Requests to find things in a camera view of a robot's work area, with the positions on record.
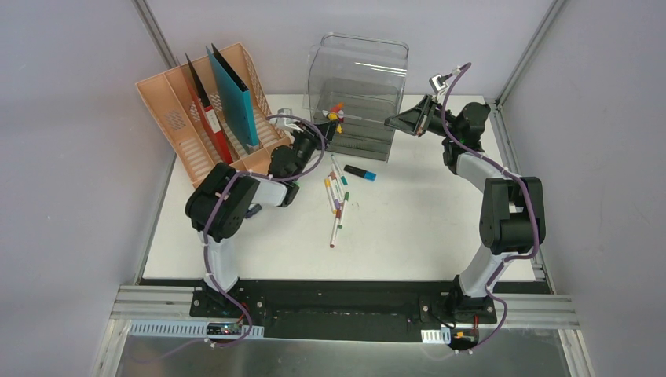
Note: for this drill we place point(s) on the white marker brown cap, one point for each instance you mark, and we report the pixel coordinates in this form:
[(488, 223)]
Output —
[(335, 228)]

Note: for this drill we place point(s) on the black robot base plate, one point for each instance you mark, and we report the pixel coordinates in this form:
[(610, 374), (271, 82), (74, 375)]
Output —
[(373, 311)]

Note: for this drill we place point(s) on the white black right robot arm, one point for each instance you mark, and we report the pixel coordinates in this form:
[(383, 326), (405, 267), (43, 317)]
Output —
[(511, 224)]

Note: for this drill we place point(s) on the red folder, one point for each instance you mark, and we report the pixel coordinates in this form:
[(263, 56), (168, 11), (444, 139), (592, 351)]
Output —
[(209, 117)]

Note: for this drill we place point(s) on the white marker purple cap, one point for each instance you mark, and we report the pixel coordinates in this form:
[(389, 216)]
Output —
[(336, 188)]

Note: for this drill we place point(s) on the dark blue small bottle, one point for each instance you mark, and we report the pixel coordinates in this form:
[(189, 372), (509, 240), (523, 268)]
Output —
[(253, 210)]

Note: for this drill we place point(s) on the teal folder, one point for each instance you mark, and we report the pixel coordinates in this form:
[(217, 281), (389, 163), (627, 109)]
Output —
[(236, 101)]

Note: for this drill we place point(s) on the black highlighter blue cap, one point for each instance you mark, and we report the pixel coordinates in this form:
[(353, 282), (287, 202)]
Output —
[(361, 173)]

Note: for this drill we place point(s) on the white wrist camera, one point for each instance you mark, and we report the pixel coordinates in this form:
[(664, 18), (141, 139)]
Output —
[(439, 83), (285, 121)]

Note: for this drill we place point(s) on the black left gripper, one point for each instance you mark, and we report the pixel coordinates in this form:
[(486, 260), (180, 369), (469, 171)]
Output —
[(323, 132)]

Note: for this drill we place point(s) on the white marker green cap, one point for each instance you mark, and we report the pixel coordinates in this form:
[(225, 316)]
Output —
[(342, 210)]

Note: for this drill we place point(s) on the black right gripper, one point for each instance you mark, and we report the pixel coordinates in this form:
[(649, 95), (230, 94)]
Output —
[(415, 120)]

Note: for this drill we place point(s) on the red orange small bottle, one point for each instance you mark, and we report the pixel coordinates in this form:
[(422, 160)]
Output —
[(337, 108)]

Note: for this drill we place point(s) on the white marker yellow caps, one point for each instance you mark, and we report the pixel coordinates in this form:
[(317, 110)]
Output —
[(331, 197)]

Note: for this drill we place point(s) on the smoked clear drawer box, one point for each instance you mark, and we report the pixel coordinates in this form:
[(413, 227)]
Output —
[(367, 77)]

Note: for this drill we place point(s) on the aluminium frame rail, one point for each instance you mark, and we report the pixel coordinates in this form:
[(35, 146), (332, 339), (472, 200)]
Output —
[(166, 311)]

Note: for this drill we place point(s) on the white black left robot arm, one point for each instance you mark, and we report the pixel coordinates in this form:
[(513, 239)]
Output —
[(220, 204)]

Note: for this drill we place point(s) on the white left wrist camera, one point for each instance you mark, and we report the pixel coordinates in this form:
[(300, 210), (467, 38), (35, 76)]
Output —
[(285, 121)]

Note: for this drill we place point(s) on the peach plastic file organizer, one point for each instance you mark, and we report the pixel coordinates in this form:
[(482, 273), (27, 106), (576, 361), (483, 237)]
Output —
[(185, 103)]

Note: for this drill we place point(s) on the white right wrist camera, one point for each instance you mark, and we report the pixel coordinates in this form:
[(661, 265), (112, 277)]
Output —
[(439, 83)]

